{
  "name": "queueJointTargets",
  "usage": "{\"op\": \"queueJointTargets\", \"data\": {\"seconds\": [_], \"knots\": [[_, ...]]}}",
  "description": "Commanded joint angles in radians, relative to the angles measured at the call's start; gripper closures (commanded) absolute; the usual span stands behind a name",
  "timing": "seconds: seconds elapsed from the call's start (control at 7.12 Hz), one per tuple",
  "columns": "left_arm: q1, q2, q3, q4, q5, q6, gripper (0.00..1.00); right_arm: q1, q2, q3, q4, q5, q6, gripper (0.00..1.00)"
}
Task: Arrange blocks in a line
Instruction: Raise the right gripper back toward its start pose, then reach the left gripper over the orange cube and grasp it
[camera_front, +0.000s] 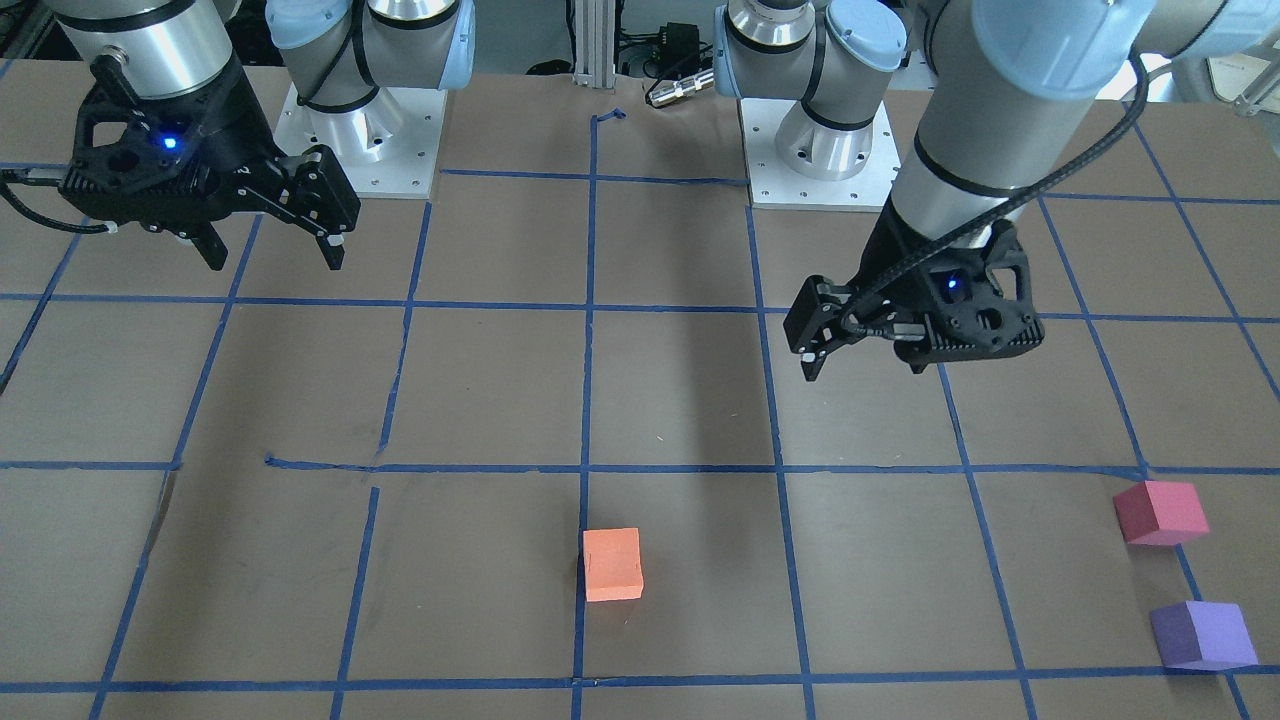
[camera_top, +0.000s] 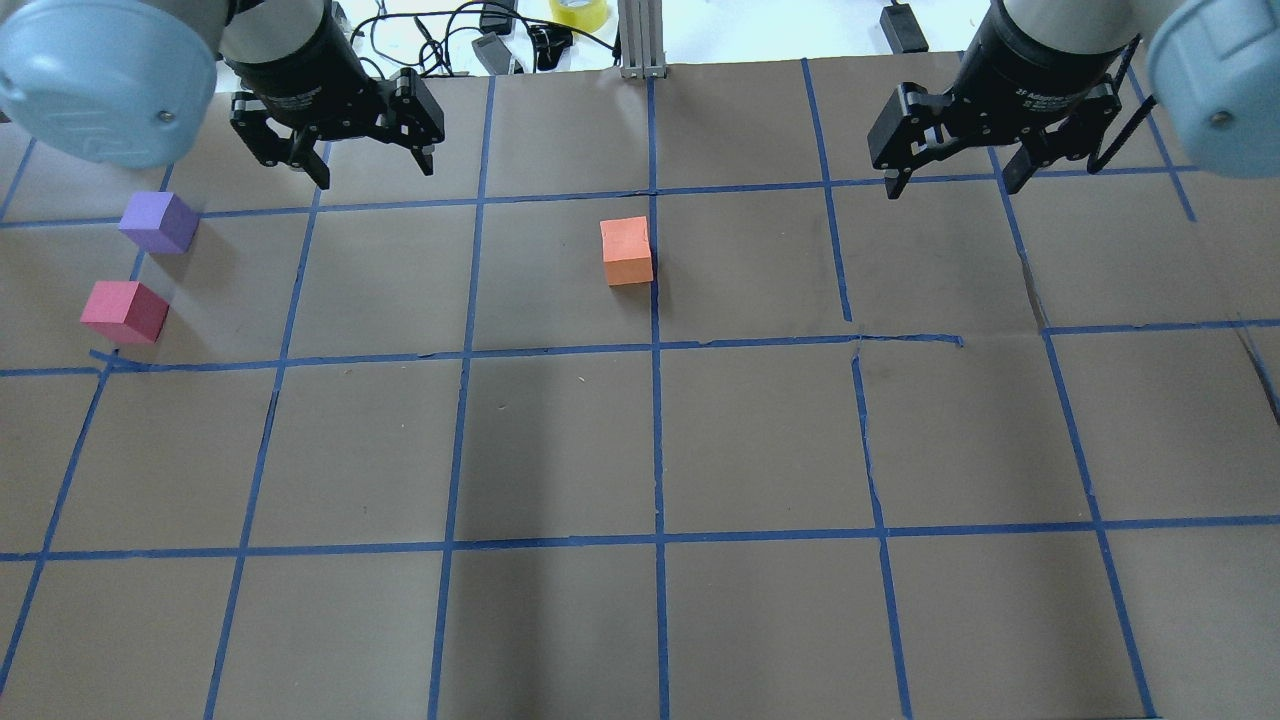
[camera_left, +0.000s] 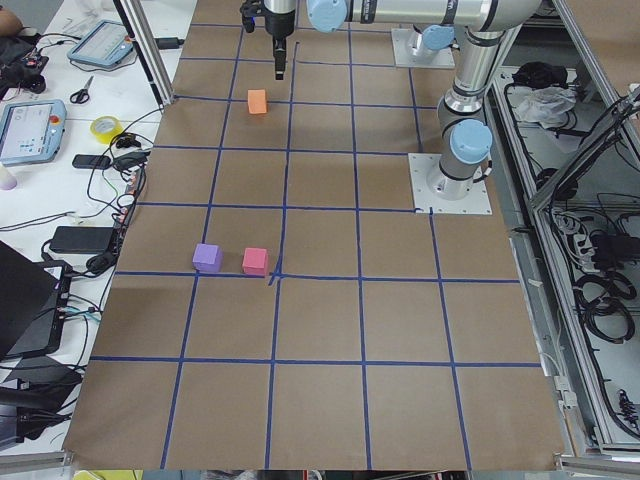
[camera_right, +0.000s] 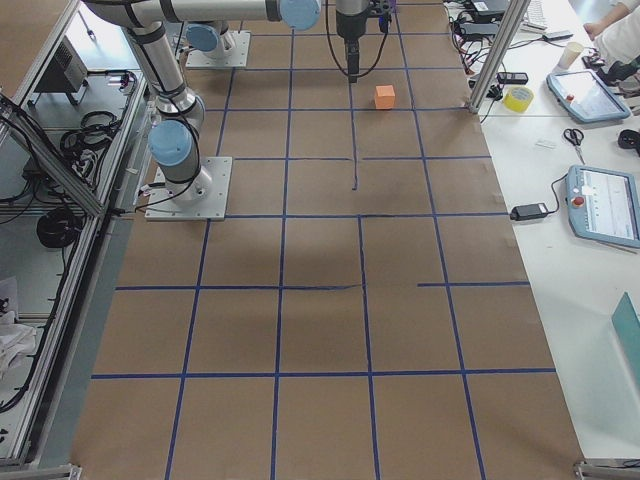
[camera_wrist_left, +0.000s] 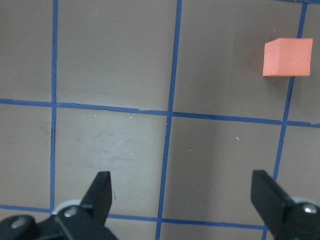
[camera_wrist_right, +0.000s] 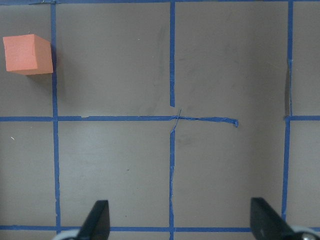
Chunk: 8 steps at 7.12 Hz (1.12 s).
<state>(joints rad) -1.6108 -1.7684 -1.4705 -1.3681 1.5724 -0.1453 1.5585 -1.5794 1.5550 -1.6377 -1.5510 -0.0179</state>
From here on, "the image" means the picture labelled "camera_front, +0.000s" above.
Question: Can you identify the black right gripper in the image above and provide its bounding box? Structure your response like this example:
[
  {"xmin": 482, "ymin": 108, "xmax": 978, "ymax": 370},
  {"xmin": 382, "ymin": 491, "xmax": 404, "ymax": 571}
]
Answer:
[{"xmin": 59, "ymin": 56, "xmax": 361, "ymax": 272}]

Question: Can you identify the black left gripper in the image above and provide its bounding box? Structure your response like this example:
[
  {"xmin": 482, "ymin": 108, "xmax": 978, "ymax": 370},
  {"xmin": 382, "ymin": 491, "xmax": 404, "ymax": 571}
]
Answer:
[{"xmin": 783, "ymin": 219, "xmax": 1044, "ymax": 382}]

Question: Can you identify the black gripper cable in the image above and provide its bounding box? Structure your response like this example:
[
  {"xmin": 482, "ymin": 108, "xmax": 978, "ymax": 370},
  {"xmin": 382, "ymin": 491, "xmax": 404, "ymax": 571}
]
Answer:
[
  {"xmin": 0, "ymin": 168, "xmax": 122, "ymax": 240},
  {"xmin": 838, "ymin": 56, "xmax": 1151, "ymax": 341}
]

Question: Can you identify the purple foam block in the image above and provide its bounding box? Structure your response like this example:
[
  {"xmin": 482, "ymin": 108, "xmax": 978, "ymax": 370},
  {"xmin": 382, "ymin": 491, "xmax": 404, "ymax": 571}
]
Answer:
[{"xmin": 1149, "ymin": 601, "xmax": 1260, "ymax": 671}]

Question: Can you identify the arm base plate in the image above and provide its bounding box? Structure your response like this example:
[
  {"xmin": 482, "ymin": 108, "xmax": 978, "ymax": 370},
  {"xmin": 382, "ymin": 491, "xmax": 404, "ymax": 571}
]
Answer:
[
  {"xmin": 739, "ymin": 99, "xmax": 900, "ymax": 214},
  {"xmin": 274, "ymin": 86, "xmax": 451, "ymax": 200}
]

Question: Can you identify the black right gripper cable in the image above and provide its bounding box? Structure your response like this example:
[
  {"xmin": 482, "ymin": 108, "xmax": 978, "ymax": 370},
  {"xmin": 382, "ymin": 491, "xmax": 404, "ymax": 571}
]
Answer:
[{"xmin": 0, "ymin": 168, "xmax": 122, "ymax": 240}]

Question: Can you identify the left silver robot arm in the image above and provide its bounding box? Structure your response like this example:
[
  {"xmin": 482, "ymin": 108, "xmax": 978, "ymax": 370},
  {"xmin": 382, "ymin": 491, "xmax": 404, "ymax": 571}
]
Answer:
[{"xmin": 713, "ymin": 1, "xmax": 1277, "ymax": 380}]

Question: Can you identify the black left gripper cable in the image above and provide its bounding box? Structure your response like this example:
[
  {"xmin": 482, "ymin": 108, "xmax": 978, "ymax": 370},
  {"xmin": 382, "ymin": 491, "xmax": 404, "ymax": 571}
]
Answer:
[{"xmin": 838, "ymin": 56, "xmax": 1151, "ymax": 341}]

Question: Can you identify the orange foam block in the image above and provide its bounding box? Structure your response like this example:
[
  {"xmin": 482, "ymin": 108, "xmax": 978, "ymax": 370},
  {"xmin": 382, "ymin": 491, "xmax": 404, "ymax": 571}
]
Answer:
[{"xmin": 582, "ymin": 527, "xmax": 645, "ymax": 603}]

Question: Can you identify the red foam block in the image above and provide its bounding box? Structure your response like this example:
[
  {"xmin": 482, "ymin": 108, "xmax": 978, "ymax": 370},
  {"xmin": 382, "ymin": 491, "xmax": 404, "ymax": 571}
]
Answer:
[{"xmin": 1112, "ymin": 480, "xmax": 1211, "ymax": 546}]

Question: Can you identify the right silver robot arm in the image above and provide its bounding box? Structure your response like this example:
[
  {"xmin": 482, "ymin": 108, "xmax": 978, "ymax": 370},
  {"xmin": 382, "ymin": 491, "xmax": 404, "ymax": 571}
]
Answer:
[{"xmin": 49, "ymin": 1, "xmax": 475, "ymax": 272}]

